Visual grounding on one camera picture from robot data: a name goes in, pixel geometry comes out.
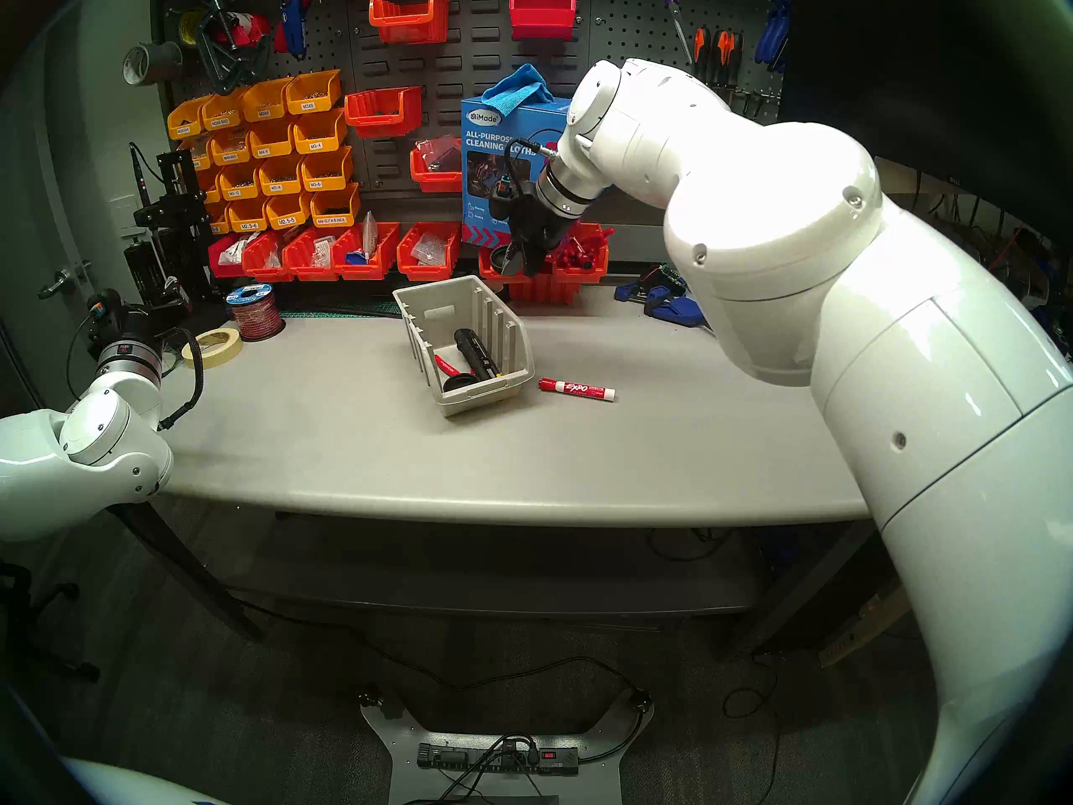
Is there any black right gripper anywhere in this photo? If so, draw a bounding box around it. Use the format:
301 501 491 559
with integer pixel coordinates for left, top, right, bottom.
507 191 581 278

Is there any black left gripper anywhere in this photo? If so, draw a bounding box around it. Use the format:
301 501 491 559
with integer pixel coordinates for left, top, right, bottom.
87 274 196 348

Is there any blue cleaning cloths box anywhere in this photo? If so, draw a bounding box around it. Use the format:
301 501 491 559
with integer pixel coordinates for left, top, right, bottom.
461 97 576 249

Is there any beige plastic storage bin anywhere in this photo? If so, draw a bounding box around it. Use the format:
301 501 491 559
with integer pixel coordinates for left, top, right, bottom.
392 275 536 417

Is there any red Expo marker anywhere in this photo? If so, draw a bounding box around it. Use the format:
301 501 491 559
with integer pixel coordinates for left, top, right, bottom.
538 377 617 403

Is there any stack of red bins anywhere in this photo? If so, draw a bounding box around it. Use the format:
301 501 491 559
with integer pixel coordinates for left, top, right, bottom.
507 277 604 305

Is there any black tool rack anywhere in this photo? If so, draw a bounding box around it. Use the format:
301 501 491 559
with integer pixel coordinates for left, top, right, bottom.
124 229 198 305

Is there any dark red shelf bin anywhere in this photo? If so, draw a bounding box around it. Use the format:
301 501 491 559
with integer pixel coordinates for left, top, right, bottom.
207 235 251 279

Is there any beige masking tape roll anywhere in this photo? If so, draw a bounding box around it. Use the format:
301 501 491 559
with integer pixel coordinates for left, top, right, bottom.
183 327 244 371

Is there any black press stand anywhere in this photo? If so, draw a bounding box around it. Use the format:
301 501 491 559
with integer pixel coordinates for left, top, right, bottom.
132 145 210 305

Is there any black tool with yellow end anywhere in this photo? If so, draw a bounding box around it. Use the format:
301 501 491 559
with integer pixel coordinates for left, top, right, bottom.
454 328 502 379

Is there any orange bin labelled M3-12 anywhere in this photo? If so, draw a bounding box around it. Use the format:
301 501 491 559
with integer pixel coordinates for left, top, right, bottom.
218 163 262 203

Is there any black soldering pen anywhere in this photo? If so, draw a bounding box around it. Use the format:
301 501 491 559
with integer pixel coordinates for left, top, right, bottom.
128 141 156 209

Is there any orange bin labelled M2.5-5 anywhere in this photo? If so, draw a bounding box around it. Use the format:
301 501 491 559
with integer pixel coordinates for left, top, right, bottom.
265 193 314 232

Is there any blue bar clamp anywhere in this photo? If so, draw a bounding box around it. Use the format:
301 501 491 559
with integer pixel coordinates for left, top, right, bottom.
614 279 712 328

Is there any green cutting mat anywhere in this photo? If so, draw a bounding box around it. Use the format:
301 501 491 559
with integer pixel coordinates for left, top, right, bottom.
281 279 405 320

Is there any orange bin labelled M3-8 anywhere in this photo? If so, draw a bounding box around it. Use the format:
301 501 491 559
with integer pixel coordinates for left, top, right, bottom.
258 155 306 199

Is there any orange bin labelled M4X4X6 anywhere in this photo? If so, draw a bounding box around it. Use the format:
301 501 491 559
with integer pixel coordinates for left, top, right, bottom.
210 127 254 168

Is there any blue microfibre cloth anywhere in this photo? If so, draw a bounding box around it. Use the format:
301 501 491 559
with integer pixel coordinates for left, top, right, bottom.
482 64 554 117

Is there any orange bin labelled HEX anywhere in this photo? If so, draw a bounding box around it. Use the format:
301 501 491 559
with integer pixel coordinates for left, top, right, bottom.
310 184 362 229

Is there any orange bin labelled M3X5X4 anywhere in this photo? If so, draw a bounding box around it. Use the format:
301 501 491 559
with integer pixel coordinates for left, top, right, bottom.
166 96 212 140

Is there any orange bin labelled M4-6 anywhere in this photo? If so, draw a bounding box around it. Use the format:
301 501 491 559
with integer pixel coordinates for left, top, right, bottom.
248 118 300 161

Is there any orange bin labelled M3-6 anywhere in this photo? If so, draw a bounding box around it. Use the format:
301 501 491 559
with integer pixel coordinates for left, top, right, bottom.
300 148 354 195

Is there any orange bin labelled M3X8 BAD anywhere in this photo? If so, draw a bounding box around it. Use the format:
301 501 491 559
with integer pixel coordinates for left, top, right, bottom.
201 88 250 132

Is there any orange bin labelled M3-4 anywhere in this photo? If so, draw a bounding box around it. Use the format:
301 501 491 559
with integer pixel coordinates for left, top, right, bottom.
293 109 348 155

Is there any dark grey pegboard panel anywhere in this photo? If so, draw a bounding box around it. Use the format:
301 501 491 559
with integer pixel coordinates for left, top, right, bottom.
151 0 810 217

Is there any dark grey C-clamp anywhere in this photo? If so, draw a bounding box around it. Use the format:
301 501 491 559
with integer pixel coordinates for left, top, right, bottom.
194 0 252 96
236 30 276 87

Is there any orange bin labelled M3X6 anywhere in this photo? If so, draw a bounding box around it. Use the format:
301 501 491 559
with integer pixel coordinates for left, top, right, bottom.
285 70 344 116

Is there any black table leg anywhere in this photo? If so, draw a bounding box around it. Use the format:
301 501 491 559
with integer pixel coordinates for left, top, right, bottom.
117 501 265 643

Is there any red tape roll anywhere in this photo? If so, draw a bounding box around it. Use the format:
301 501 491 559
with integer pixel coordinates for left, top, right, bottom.
222 11 273 48

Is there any blue spring clamp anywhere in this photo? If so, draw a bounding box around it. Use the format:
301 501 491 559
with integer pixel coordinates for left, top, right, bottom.
753 0 794 75

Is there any black monitor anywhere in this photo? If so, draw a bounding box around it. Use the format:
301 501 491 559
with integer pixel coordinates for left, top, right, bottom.
775 0 1073 242

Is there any black power strip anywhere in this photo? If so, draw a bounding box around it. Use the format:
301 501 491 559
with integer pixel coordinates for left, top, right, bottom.
417 743 581 776

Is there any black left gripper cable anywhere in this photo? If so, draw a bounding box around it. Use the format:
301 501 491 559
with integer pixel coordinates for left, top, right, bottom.
158 330 205 431

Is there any red wire spool blue label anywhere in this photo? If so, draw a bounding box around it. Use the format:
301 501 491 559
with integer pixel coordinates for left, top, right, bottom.
225 282 287 343

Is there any silver door lever handle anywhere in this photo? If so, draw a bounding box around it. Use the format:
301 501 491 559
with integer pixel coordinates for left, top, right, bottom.
38 261 93 301

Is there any orange-red wall bin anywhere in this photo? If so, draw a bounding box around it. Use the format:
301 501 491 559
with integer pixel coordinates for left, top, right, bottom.
409 138 464 194
369 0 451 45
344 86 424 139

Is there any glass door grey frame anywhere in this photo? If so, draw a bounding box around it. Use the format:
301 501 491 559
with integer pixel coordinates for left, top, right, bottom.
0 23 97 427

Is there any grey duct tape roll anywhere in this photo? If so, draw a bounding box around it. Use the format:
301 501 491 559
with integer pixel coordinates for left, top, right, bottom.
122 42 184 87

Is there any crimson wall bin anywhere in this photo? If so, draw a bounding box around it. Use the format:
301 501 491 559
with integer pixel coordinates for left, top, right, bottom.
509 0 578 41

